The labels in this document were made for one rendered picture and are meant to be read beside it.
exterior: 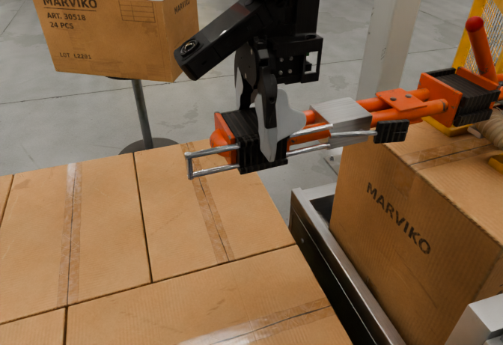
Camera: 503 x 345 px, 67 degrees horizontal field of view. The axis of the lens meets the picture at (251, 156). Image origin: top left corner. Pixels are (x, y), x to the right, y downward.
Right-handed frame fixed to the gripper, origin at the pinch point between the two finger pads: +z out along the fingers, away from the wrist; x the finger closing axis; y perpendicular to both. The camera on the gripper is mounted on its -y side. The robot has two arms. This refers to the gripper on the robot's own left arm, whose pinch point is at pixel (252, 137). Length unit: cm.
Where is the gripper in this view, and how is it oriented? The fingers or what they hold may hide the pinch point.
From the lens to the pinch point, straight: 51.1
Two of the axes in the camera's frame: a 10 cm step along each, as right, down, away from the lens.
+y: 9.4, -2.0, 2.8
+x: -3.5, -5.6, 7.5
